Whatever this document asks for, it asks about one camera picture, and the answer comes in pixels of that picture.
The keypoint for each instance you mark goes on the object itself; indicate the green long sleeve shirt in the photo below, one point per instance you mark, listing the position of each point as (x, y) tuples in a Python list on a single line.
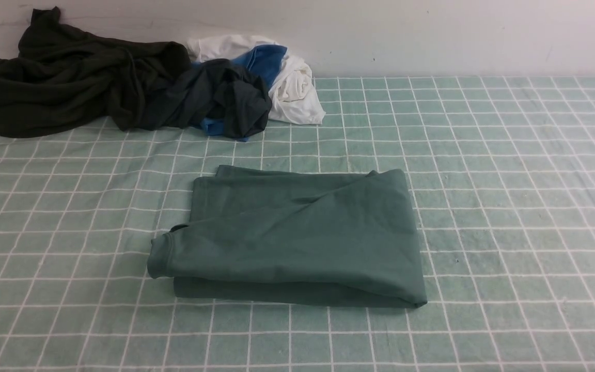
[(314, 239)]

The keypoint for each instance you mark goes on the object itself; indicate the dark olive crumpled garment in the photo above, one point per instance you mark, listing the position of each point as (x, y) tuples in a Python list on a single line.
[(65, 77)]

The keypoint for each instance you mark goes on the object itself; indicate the dark grey crumpled garment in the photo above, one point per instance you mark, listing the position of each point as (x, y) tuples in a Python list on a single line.
[(177, 103)]

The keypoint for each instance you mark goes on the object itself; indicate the white crumpled garment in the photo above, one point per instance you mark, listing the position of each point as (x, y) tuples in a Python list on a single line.
[(294, 97)]

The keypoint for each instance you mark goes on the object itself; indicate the blue crumpled garment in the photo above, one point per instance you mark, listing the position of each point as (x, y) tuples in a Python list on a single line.
[(264, 62)]

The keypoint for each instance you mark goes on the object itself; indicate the green checkered tablecloth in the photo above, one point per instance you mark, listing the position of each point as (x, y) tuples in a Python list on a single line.
[(502, 176)]

